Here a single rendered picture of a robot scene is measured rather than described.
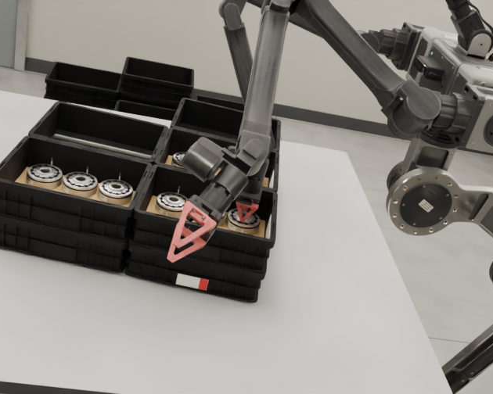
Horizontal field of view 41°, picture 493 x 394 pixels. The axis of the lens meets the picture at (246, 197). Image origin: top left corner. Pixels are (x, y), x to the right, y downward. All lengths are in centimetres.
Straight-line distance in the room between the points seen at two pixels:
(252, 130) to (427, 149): 66
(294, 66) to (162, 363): 366
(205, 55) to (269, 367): 353
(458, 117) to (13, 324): 117
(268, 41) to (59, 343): 89
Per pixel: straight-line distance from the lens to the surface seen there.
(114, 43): 501
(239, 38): 184
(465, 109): 149
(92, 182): 206
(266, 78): 136
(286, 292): 203
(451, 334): 341
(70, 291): 187
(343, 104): 526
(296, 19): 186
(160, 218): 180
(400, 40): 193
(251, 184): 193
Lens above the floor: 189
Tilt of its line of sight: 29 degrees down
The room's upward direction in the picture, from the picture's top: 14 degrees clockwise
